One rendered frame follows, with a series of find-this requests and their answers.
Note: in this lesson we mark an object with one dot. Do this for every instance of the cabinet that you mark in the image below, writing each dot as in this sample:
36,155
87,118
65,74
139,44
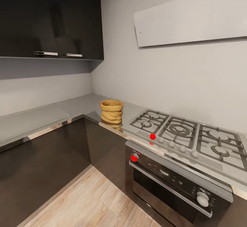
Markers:
51,29

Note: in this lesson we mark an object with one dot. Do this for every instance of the burner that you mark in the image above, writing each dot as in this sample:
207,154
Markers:
222,150

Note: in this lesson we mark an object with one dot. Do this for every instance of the oven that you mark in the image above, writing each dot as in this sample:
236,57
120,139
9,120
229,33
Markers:
173,195

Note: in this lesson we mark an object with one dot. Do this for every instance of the drop in sink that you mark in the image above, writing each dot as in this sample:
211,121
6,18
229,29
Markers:
19,124

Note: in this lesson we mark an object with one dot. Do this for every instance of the popcorn bag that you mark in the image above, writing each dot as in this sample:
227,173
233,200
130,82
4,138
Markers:
112,111

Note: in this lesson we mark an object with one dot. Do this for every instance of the range hood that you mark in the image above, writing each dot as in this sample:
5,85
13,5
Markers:
190,20

